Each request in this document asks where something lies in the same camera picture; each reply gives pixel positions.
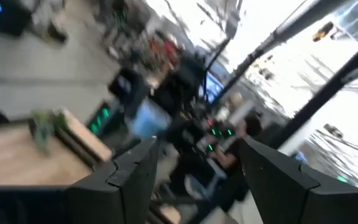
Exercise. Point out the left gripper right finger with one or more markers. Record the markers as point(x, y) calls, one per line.
point(306, 202)

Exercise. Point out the green potted plant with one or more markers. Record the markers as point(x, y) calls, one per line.
point(43, 130)

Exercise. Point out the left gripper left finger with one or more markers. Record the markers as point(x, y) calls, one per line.
point(73, 205)

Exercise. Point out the black computer green lights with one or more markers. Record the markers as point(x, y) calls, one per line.
point(99, 119)

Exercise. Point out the blue storage bin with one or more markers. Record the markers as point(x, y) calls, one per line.
point(149, 119)

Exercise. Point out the person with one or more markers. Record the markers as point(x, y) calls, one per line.
point(252, 126)

